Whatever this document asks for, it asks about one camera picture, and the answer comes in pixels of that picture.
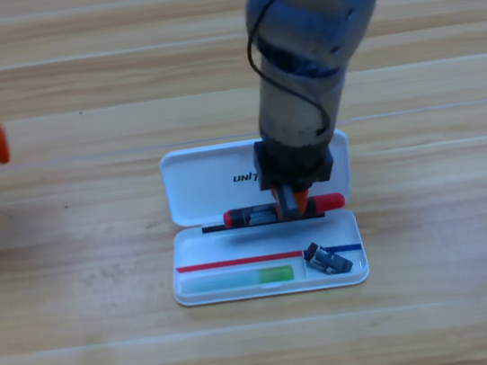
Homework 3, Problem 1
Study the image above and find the red and black marker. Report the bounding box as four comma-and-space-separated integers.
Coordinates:
221, 191, 348, 230

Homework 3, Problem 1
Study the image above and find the black sleeved eraser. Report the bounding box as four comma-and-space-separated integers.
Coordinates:
301, 236, 356, 279

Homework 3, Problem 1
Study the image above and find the white Unitree pencil case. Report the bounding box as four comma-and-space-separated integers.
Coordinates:
153, 125, 372, 311

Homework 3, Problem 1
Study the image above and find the green highlighter pen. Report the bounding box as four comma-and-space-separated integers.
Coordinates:
179, 263, 296, 298

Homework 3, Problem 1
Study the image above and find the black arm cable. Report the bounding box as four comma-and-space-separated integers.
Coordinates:
239, 0, 351, 145

